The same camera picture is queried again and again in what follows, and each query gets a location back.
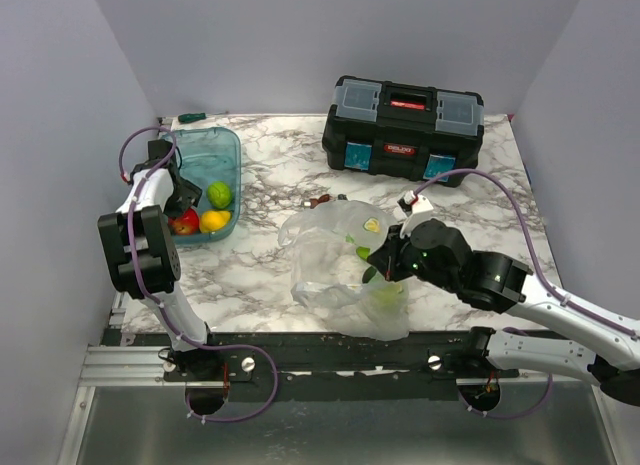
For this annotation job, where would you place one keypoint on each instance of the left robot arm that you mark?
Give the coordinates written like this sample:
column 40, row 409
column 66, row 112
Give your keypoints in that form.
column 143, row 261

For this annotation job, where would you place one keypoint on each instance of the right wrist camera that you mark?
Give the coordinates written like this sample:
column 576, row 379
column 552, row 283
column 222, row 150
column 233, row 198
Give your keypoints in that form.
column 411, row 210

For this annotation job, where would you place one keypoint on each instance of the translucent plastic bag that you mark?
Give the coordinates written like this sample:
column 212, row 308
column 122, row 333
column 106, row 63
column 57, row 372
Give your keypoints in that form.
column 328, row 247

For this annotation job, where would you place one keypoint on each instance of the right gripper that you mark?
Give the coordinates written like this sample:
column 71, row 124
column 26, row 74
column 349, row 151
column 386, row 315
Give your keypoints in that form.
column 386, row 258

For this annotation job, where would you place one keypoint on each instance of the yellow fake lemon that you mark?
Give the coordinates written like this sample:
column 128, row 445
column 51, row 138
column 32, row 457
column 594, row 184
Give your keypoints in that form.
column 214, row 220

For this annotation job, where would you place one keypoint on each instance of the red fake apple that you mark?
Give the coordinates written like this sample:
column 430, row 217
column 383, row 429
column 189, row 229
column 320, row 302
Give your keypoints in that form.
column 185, row 225

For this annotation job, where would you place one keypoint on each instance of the green fake lime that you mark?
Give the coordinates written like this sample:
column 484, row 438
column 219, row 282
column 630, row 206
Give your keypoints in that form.
column 219, row 195

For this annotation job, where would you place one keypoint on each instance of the green fake apple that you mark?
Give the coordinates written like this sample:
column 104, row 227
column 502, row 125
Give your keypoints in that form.
column 388, row 296

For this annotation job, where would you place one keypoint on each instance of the black mounting rail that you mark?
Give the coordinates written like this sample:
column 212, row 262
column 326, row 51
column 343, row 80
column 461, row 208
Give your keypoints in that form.
column 315, row 366

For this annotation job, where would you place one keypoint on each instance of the black Delixi toolbox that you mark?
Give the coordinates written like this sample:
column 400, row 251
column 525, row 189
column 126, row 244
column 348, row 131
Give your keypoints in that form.
column 403, row 131

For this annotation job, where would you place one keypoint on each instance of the teal transparent plastic tray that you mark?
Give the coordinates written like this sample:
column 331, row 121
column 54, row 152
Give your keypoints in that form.
column 209, row 156

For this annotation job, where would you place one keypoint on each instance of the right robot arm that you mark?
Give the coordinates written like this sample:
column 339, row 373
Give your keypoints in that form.
column 593, row 344

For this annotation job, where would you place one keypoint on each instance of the dark green fake avocado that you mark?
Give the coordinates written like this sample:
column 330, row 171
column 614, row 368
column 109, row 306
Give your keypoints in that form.
column 368, row 275

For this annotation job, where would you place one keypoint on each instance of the brown faucet tap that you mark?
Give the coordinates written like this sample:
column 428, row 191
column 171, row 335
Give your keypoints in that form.
column 314, row 202

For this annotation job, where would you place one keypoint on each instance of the green handled screwdriver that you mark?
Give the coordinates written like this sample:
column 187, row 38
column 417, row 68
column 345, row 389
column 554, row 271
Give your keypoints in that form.
column 189, row 118

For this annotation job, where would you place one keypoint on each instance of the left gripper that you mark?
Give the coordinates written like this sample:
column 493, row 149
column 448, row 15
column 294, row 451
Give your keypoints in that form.
column 189, row 197

